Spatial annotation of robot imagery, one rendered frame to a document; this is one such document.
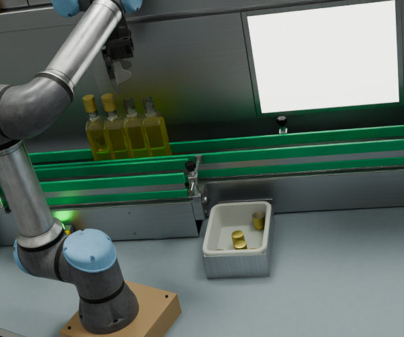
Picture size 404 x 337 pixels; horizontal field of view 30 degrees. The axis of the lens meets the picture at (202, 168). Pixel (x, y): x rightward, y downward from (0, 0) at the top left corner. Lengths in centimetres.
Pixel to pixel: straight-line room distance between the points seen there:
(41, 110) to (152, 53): 70
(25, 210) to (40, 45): 71
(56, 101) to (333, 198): 94
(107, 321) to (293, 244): 58
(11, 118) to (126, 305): 57
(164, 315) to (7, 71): 96
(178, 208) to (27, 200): 54
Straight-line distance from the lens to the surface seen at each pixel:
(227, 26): 217
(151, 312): 193
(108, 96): 219
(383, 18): 215
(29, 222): 183
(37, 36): 235
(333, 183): 219
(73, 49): 170
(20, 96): 161
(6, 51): 241
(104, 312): 188
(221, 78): 224
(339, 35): 216
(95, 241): 182
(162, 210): 218
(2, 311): 220
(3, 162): 174
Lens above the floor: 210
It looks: 32 degrees down
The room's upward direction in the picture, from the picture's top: 12 degrees counter-clockwise
